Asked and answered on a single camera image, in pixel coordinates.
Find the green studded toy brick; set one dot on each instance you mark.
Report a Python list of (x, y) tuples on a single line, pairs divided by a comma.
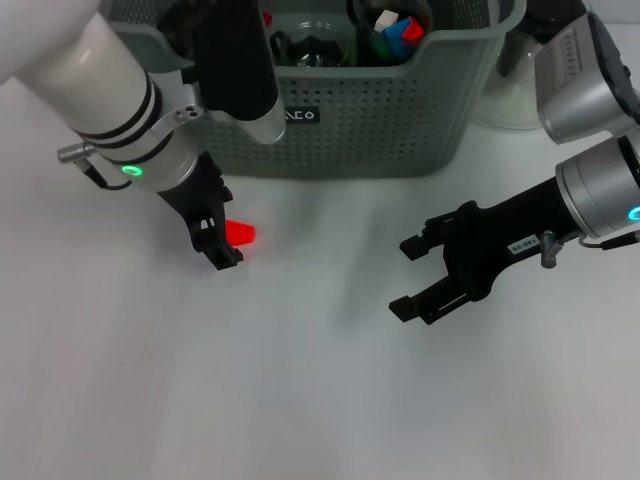
[(382, 49)]

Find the dark red curved brick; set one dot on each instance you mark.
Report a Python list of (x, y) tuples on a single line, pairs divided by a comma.
[(267, 19)]

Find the black round teapot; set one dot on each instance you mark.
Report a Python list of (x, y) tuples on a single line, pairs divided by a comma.
[(177, 20)]

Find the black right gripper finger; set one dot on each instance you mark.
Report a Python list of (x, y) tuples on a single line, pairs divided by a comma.
[(432, 305), (430, 235)]

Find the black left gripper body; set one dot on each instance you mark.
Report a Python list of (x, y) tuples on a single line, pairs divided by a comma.
[(195, 200)]

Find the grey perforated storage bin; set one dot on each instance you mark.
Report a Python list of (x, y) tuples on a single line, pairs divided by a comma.
[(375, 125)]

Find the white toy brick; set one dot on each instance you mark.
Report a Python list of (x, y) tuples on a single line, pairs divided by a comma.
[(385, 20)]

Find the orange wedge toy block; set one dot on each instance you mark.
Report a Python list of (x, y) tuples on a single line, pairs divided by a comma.
[(241, 234)]

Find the small orange cube brick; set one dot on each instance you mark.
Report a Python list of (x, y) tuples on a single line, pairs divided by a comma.
[(414, 32)]

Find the glass carafe with black lid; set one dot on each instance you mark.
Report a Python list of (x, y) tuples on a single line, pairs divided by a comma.
[(515, 90)]

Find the blue square toy plate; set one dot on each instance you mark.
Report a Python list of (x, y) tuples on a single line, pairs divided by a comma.
[(395, 36)]

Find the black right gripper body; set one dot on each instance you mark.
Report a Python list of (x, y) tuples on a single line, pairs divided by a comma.
[(505, 235)]

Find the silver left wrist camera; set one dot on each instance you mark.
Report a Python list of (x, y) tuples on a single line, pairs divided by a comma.
[(235, 75)]

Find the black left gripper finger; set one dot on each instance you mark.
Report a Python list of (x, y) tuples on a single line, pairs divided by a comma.
[(231, 252), (212, 250)]

